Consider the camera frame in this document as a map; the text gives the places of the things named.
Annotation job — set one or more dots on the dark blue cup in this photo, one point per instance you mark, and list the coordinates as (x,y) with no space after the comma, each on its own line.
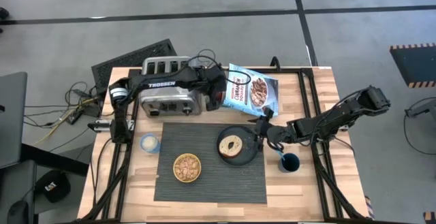
(289,163)

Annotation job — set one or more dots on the brown cereal squares pile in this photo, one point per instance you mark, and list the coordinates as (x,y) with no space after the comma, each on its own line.
(186,167)

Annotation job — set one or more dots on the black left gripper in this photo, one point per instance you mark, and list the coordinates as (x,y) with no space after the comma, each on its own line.
(215,81)

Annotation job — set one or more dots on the grey floor stand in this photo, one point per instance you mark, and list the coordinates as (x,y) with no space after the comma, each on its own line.
(420,108)

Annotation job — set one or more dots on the black yellow striped mat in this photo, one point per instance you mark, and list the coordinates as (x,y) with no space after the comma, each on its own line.
(413,65)

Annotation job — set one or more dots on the grey laptop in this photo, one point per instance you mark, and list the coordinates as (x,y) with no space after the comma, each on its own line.
(12,122)

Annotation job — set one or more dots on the light blue cup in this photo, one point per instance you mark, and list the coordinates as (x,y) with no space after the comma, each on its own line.
(150,143)

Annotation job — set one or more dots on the cinnamon squares cereal bag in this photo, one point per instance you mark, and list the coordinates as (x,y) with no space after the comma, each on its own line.
(259,91)

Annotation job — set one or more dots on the black cap with logo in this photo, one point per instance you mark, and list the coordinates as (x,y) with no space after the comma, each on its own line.
(52,186)

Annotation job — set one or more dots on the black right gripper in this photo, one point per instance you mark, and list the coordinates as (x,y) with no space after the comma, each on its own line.
(276,133)

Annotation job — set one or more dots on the bagel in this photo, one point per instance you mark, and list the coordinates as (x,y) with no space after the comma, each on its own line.
(225,149)

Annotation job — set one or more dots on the teal spoon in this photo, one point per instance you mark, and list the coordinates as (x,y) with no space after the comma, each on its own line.
(280,153)

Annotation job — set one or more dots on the black perforated floor panel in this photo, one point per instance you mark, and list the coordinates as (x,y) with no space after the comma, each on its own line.
(136,59)

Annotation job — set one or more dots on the silver four-slot toaster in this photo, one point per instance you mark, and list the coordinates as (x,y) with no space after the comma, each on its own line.
(170,105)

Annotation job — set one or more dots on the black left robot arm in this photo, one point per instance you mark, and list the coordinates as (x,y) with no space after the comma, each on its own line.
(160,83)

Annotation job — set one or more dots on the black computer mouse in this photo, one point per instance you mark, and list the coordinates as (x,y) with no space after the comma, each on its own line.
(17,213)

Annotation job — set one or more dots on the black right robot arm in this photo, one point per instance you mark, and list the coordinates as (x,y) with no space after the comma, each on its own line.
(340,113)

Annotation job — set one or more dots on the blue white patterned bowl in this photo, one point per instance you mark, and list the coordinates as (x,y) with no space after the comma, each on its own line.
(174,169)

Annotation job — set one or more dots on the dark round plate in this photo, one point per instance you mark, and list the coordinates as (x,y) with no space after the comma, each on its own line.
(248,149)

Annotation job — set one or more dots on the grey woven placemat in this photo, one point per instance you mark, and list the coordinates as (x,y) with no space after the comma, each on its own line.
(211,186)

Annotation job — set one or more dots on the black aluminium table frame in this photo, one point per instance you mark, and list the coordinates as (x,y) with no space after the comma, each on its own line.
(320,183)

